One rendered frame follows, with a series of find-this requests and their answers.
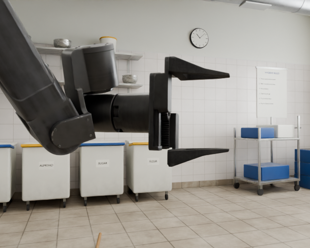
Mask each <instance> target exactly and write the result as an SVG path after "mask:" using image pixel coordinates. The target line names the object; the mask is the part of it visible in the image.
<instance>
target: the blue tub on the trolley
mask: <svg viewBox="0 0 310 248"><path fill-rule="evenodd" d="M260 128H261V139H267V138H274V128H273V127H260ZM241 137H242V138H255V139H258V127H242V128H241Z"/></svg>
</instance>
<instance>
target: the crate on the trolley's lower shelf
mask: <svg viewBox="0 0 310 248"><path fill-rule="evenodd" d="M244 177H246V178H251V179H255V180H258V163H252V164H244ZM286 178H289V165H286V164H279V163H272V162H266V163H261V181H268V180H277V179H286Z"/></svg>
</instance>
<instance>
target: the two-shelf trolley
mask: <svg viewBox="0 0 310 248"><path fill-rule="evenodd" d="M271 125H273V117H271ZM294 128H297V138H267V139H261V128H258V139H255V138H242V137H237V138H236V128H235V127H234V138H233V139H234V179H235V183H234V188H239V186H240V184H239V180H241V181H245V182H249V183H253V184H257V185H258V191H257V194H258V195H260V196H261V195H263V193H264V191H263V185H266V184H270V185H272V184H275V183H284V182H293V181H295V186H294V189H295V191H299V189H300V186H299V181H300V128H301V127H300V116H297V127H294ZM236 140H250V141H258V180H255V179H251V178H246V177H244V176H236ZM283 140H297V178H293V177H289V178H286V179H277V180H268V181H261V141H271V162H272V163H273V141H283Z"/></svg>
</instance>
